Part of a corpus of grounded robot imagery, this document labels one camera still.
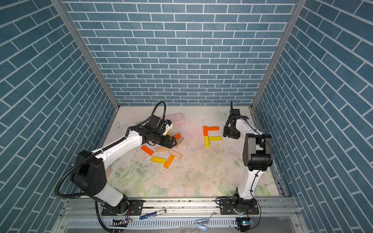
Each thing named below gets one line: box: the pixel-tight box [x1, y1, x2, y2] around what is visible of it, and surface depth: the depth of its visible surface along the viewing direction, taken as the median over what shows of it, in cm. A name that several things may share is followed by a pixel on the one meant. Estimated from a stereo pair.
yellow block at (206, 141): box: [203, 135, 210, 149], surface depth 101 cm
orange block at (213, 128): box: [206, 126, 221, 132], surface depth 110 cm
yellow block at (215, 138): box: [209, 136, 223, 142], surface depth 104 cm
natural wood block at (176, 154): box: [168, 149, 184, 160], surface depth 95 cm
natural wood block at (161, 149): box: [154, 146, 170, 152], surface depth 96 cm
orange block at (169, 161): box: [163, 154, 176, 169], surface depth 93 cm
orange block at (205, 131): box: [202, 125, 209, 137], surface depth 108 cm
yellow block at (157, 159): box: [150, 156, 167, 165], surface depth 92 cm
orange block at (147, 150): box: [140, 145, 154, 156], surface depth 97 cm
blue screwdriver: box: [138, 209, 168, 220], surface depth 72 cm
